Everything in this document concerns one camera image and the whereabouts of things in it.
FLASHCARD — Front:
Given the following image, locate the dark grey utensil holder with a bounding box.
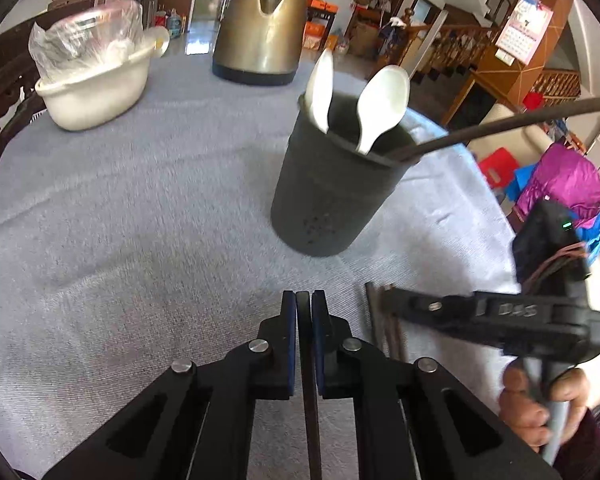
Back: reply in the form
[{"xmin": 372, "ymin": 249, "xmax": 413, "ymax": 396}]
[{"xmin": 271, "ymin": 92, "xmax": 415, "ymax": 257}]

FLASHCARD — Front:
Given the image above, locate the wall calendar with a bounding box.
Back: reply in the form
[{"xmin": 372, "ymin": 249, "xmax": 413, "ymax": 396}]
[{"xmin": 495, "ymin": 0, "xmax": 553, "ymax": 66}]

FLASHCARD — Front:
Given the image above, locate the red plastic stool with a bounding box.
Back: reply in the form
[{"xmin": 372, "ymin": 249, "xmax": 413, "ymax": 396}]
[{"xmin": 478, "ymin": 148, "xmax": 519, "ymax": 190}]

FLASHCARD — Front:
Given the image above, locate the white spoon left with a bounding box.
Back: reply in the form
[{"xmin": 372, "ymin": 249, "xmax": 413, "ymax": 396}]
[{"xmin": 304, "ymin": 49, "xmax": 334, "ymax": 133}]

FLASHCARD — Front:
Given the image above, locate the dark chopstick in holder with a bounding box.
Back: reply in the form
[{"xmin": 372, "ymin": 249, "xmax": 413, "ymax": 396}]
[{"xmin": 387, "ymin": 96, "xmax": 600, "ymax": 164}]

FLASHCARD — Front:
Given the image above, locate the right hand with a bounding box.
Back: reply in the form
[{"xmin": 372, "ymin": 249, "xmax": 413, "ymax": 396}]
[{"xmin": 498, "ymin": 363, "xmax": 590, "ymax": 452}]

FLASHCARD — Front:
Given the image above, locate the clear plastic bag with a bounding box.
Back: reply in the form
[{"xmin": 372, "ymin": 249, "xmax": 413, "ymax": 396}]
[{"xmin": 28, "ymin": 0, "xmax": 143, "ymax": 84}]

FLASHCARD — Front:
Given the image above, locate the cream chair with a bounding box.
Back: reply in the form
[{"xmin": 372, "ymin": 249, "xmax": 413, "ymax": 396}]
[{"xmin": 468, "ymin": 125, "xmax": 553, "ymax": 167}]

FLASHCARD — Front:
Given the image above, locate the white spoon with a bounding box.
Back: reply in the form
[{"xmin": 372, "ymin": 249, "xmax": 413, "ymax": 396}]
[
  {"xmin": 356, "ymin": 65, "xmax": 411, "ymax": 155},
  {"xmin": 304, "ymin": 49, "xmax": 334, "ymax": 133}
]

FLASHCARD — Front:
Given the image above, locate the grey table cloth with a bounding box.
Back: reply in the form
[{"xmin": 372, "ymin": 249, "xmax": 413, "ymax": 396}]
[{"xmin": 0, "ymin": 55, "xmax": 517, "ymax": 477}]

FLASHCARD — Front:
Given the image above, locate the dark wooden sideboard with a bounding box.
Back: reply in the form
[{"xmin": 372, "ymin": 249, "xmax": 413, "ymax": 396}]
[{"xmin": 0, "ymin": 0, "xmax": 95, "ymax": 158}]

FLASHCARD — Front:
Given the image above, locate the wooden stair railing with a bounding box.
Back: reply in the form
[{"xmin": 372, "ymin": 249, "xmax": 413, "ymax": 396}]
[{"xmin": 370, "ymin": 12, "xmax": 498, "ymax": 84}]

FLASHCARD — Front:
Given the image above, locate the white plastic basin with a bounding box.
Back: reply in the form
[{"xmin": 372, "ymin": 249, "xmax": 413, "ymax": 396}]
[{"xmin": 34, "ymin": 26, "xmax": 170, "ymax": 131}]

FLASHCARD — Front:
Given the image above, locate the white spoon right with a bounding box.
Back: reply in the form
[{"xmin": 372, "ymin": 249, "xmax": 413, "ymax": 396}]
[{"xmin": 356, "ymin": 65, "xmax": 411, "ymax": 155}]

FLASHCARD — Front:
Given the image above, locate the bronze electric kettle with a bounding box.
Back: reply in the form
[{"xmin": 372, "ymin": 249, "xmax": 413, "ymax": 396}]
[{"xmin": 212, "ymin": 0, "xmax": 306, "ymax": 86}]

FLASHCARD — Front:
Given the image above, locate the purple jacket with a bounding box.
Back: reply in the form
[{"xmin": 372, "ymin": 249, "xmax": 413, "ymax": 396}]
[{"xmin": 514, "ymin": 143, "xmax": 600, "ymax": 229}]

